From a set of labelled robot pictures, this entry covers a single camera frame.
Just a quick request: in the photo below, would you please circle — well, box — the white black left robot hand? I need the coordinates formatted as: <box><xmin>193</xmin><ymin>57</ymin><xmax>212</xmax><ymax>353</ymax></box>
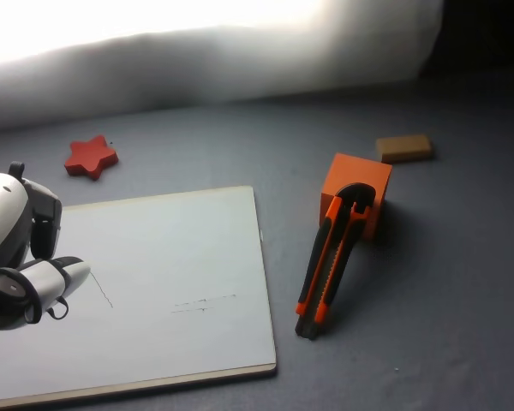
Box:
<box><xmin>0</xmin><ymin>160</ymin><xmax>92</xmax><ymax>331</ymax></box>

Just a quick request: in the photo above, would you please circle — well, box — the white cutting board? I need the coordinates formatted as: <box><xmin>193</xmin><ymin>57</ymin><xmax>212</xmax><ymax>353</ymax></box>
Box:
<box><xmin>0</xmin><ymin>185</ymin><xmax>278</xmax><ymax>408</ymax></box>

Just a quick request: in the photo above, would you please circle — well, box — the orange black utility knife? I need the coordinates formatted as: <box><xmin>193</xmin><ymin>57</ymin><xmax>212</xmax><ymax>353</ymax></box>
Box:
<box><xmin>294</xmin><ymin>182</ymin><xmax>377</xmax><ymax>342</ymax></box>

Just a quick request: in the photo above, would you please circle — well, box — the red star block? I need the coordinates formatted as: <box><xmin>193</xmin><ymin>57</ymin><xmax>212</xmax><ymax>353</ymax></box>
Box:
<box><xmin>63</xmin><ymin>134</ymin><xmax>120</xmax><ymax>182</ymax></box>

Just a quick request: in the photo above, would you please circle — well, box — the grey table cloth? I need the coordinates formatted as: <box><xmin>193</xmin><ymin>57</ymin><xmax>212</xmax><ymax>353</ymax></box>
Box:
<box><xmin>0</xmin><ymin>68</ymin><xmax>514</xmax><ymax>411</ymax></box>

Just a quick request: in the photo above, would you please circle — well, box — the tan wooden flat block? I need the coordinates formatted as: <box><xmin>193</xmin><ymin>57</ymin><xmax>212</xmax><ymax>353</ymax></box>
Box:
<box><xmin>375</xmin><ymin>134</ymin><xmax>434</xmax><ymax>164</ymax></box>

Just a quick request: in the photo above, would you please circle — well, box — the orange cube block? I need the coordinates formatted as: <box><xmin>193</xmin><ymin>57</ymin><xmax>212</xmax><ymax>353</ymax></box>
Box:
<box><xmin>320</xmin><ymin>152</ymin><xmax>393</xmax><ymax>243</ymax></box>

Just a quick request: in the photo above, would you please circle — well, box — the white backdrop sheet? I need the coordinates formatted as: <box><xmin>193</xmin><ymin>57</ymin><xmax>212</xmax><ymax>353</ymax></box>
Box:
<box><xmin>0</xmin><ymin>0</ymin><xmax>445</xmax><ymax>132</ymax></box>

